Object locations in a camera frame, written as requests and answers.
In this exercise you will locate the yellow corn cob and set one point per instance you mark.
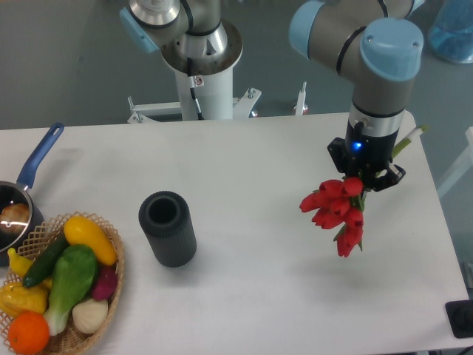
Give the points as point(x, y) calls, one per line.
point(16, 299)

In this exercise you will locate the white table leg frame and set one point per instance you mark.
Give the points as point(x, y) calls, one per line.
point(461, 165)

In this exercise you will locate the black device at edge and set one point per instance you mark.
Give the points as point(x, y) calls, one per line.
point(459, 314)

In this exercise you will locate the orange fruit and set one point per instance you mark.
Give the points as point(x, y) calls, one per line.
point(28, 333)

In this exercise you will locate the brown bread roll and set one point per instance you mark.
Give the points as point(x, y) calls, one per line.
point(14, 218)

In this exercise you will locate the purple red radish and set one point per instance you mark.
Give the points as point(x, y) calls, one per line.
point(105, 284)

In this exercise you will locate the red tulip bouquet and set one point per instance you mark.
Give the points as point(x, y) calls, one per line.
point(341, 202)

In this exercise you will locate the green bok choy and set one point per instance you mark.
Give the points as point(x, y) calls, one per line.
point(72, 278)

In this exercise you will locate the dark grey ribbed vase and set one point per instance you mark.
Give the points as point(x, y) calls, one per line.
point(166, 222)

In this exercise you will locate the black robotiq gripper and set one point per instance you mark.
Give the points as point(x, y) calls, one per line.
point(366, 157)

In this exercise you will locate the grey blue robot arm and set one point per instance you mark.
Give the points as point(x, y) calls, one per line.
point(370, 43)

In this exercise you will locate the small yellow banana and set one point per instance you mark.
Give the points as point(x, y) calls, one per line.
point(18, 264)

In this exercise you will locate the white garlic bulb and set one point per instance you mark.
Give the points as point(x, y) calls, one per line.
point(89, 315)

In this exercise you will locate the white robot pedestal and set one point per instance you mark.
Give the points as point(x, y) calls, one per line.
point(203, 68)

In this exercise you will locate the dark green cucumber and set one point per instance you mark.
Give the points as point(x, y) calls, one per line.
point(44, 264)

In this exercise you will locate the blue handled saucepan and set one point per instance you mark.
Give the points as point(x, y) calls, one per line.
point(19, 192)

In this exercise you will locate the yellow squash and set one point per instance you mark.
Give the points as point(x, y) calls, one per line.
point(79, 230)

